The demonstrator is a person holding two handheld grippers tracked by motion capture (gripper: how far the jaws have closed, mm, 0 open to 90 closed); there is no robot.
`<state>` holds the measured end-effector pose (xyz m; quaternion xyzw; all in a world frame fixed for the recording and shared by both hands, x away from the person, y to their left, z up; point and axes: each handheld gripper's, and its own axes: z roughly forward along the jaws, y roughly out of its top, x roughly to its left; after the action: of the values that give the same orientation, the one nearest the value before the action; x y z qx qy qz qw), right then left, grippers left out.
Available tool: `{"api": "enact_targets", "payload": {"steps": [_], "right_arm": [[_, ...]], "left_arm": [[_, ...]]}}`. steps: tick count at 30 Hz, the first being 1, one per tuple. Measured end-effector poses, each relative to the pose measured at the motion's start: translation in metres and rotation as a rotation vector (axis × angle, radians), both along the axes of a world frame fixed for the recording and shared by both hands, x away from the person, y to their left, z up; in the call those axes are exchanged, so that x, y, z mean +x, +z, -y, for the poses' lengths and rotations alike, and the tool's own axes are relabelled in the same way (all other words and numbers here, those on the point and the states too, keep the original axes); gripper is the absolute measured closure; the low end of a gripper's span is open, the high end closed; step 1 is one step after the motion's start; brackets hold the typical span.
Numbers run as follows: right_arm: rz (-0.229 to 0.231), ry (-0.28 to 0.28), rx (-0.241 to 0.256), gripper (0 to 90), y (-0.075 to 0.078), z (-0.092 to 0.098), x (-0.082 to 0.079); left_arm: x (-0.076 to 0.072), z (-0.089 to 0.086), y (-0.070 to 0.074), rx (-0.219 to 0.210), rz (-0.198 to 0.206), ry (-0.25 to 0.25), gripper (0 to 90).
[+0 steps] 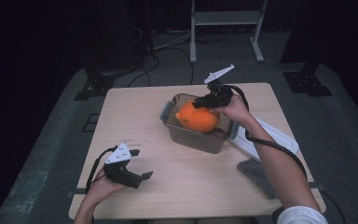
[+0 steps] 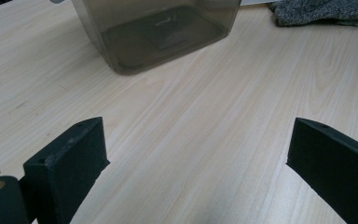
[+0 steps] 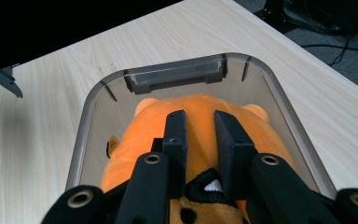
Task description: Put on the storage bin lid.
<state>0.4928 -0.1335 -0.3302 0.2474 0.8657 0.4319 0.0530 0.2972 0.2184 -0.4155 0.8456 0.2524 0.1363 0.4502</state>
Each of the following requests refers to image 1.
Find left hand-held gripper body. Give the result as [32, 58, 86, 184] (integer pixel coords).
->
[103, 142, 143, 189]

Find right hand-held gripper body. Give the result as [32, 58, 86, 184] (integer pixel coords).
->
[204, 63, 235, 109]

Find orange plush toy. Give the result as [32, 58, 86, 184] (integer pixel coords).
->
[175, 100, 221, 133]

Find grey plastic storage box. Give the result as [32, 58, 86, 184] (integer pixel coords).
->
[159, 92, 241, 155]

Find white lid with grey handle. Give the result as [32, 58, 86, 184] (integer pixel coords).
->
[227, 116, 300, 162]

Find grey fluffy cloth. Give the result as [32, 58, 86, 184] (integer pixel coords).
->
[236, 158, 278, 200]

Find person's right hand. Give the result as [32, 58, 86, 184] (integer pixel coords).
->
[212, 94, 253, 125]

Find person's left hand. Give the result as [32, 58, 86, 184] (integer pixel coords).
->
[86, 169, 127, 204]

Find black tape strip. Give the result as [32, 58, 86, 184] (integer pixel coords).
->
[66, 187, 89, 199]
[307, 182, 325, 191]

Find black stand base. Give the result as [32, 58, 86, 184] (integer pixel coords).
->
[74, 71, 116, 101]
[282, 63, 334, 97]

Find white metal stand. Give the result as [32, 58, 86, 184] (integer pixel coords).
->
[189, 0, 269, 64]

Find dark equipment rack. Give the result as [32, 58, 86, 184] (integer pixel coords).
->
[130, 0, 156, 60]

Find white sleeve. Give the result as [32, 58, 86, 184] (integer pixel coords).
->
[276, 205, 329, 224]

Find black floor cable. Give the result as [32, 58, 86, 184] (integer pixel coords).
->
[155, 46, 196, 86]
[127, 55, 161, 88]

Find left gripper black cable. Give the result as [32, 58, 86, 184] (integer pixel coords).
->
[85, 145, 119, 194]

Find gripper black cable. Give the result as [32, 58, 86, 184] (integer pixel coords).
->
[85, 145, 119, 194]
[229, 85, 348, 224]

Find white floor cables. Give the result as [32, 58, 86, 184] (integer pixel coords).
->
[153, 31, 194, 52]

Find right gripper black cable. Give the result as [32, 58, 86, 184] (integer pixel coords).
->
[229, 85, 348, 224]

